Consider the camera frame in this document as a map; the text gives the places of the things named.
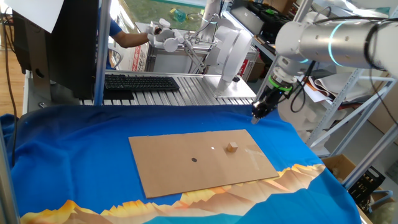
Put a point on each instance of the white paper sheet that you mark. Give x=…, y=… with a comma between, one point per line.
x=37, y=12

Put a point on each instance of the blue mountain print cloth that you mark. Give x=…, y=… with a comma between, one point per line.
x=77, y=155

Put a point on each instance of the small wooden block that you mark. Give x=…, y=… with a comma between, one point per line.
x=232, y=147

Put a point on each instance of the red label panel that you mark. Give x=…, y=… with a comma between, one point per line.
x=244, y=67

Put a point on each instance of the blue shirt of person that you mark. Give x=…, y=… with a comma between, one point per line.
x=114, y=28

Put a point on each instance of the black round knob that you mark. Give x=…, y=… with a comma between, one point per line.
x=236, y=79

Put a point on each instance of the red white printed box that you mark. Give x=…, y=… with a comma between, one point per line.
x=138, y=57

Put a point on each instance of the closed brown cardboard box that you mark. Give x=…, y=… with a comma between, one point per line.
x=256, y=70

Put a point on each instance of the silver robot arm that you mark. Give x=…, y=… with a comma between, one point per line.
x=326, y=43

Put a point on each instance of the small green tool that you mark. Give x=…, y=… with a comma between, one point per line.
x=270, y=12

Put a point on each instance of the white haptic control device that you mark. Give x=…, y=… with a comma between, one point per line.
x=230, y=49

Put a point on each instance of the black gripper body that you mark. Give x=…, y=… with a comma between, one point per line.
x=272, y=98

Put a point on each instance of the bare person forearm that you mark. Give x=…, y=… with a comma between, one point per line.
x=130, y=40

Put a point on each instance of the teal plastic bottle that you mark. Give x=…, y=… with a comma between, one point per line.
x=179, y=15

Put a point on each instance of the black mouse pad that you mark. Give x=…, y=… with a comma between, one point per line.
x=118, y=94

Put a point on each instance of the black foam tool case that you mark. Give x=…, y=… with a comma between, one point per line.
x=273, y=21

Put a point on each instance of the person hand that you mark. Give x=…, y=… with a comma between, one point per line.
x=158, y=30

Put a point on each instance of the black keyboard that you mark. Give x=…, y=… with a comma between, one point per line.
x=140, y=83

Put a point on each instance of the grey laptop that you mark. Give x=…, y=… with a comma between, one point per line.
x=245, y=20

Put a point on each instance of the brown cardboard sheet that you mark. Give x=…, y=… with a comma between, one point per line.
x=186, y=174

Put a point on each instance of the white paper stack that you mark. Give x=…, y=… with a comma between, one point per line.
x=339, y=85

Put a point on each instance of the square aluminium mounting plate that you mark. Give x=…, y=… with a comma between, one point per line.
x=242, y=90

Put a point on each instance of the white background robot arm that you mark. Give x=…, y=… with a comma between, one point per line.
x=211, y=12

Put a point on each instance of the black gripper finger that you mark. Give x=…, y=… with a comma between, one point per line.
x=265, y=112
x=255, y=112

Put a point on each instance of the black computer monitor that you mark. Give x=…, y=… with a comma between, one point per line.
x=71, y=46

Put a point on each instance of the aluminium frame workbench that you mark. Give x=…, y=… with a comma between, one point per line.
x=174, y=62

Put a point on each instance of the black plastic crate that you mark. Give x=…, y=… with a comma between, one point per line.
x=365, y=186

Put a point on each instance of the white foam packing block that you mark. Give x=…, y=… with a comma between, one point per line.
x=298, y=118

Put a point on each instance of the white steel shelf rack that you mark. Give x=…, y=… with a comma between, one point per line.
x=334, y=102

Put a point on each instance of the open cardboard box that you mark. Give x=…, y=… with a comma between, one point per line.
x=334, y=163

